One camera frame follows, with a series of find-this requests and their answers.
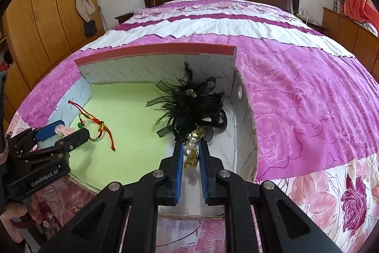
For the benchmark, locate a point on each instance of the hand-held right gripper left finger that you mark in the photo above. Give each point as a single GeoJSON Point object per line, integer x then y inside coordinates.
{"type": "Point", "coordinates": [177, 170]}

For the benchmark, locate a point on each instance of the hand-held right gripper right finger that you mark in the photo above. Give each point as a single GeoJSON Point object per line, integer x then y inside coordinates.
{"type": "Point", "coordinates": [204, 170]}

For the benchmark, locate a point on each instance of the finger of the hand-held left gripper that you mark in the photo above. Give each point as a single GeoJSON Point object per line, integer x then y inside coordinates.
{"type": "Point", "coordinates": [49, 130]}
{"type": "Point", "coordinates": [74, 139]}

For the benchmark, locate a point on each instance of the pink plush hair clip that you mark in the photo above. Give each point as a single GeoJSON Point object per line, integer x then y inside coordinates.
{"type": "Point", "coordinates": [65, 130]}

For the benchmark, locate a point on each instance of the gold pearl brooch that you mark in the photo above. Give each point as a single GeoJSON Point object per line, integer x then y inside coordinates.
{"type": "Point", "coordinates": [191, 149]}

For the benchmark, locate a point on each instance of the red cardboard box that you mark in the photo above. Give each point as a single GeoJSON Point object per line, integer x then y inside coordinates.
{"type": "Point", "coordinates": [133, 122]}

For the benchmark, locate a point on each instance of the black feather hair clip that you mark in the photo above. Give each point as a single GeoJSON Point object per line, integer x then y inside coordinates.
{"type": "Point", "coordinates": [183, 104]}

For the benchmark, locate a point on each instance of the person's left hand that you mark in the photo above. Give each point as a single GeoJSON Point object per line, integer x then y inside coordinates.
{"type": "Point", "coordinates": [9, 226]}

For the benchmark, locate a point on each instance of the small gold pendant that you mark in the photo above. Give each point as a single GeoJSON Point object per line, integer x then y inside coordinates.
{"type": "Point", "coordinates": [76, 208]}

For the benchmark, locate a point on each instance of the black hanging bag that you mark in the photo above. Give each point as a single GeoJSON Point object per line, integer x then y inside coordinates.
{"type": "Point", "coordinates": [90, 28]}

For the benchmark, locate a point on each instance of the thin white pole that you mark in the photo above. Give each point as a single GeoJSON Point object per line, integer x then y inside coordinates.
{"type": "Point", "coordinates": [102, 18]}

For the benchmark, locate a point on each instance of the wooden wardrobe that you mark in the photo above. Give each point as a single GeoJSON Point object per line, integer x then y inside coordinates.
{"type": "Point", "coordinates": [44, 4]}

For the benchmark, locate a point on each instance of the beige hanging bag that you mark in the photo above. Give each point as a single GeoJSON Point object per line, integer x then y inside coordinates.
{"type": "Point", "coordinates": [85, 5]}

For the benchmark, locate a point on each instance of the pink floral bed blanket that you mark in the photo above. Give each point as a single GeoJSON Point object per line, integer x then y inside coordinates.
{"type": "Point", "coordinates": [296, 78]}

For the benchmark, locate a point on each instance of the dark wooden nightstand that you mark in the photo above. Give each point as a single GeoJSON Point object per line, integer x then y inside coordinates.
{"type": "Point", "coordinates": [124, 18]}

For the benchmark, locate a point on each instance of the low wooden cabinet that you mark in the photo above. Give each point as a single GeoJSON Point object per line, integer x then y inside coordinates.
{"type": "Point", "coordinates": [349, 30]}

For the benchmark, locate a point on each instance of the row of books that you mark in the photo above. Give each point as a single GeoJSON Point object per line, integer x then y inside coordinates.
{"type": "Point", "coordinates": [340, 5]}

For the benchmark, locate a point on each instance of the folded cloth bundle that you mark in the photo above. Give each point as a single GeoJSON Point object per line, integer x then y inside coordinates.
{"type": "Point", "coordinates": [371, 28]}

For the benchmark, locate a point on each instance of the pink and white curtain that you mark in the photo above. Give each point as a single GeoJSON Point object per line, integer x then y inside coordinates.
{"type": "Point", "coordinates": [364, 4]}

